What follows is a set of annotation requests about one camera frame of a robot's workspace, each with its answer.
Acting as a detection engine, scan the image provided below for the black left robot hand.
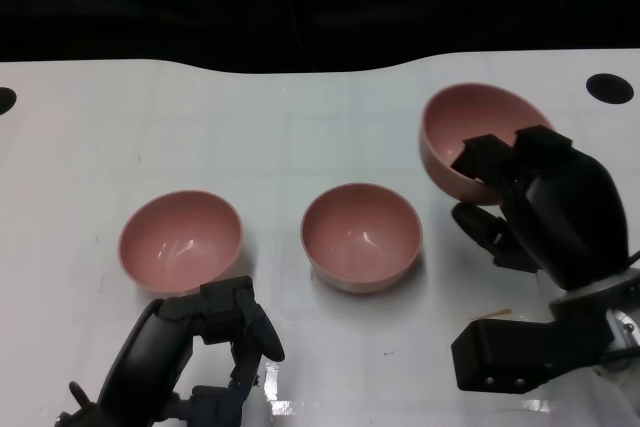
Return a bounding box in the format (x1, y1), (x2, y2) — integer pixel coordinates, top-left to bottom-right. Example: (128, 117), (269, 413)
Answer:
(94, 275), (286, 427)

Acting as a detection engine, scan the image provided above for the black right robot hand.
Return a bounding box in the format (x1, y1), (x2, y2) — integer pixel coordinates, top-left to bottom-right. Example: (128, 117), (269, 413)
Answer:
(451, 125), (630, 292)

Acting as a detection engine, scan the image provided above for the pink plastic bowl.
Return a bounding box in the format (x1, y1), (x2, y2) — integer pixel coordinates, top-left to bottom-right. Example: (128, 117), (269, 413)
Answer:
(418, 82), (556, 206)
(118, 189), (245, 294)
(300, 182), (424, 295)

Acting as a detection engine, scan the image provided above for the small wooden sliver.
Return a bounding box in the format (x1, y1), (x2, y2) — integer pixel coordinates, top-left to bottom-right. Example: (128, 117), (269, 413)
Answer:
(468, 307), (513, 320)

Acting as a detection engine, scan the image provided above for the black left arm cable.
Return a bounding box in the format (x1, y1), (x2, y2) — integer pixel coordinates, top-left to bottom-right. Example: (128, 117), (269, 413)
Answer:
(54, 380), (104, 427)

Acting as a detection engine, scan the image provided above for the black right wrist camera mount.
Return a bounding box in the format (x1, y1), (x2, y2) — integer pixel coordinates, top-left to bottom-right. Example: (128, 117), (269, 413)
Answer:
(451, 315), (622, 393)

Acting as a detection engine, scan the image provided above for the thin hanging background cable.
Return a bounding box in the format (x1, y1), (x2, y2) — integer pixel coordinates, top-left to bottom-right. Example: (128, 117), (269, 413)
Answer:
(292, 0), (319, 73)

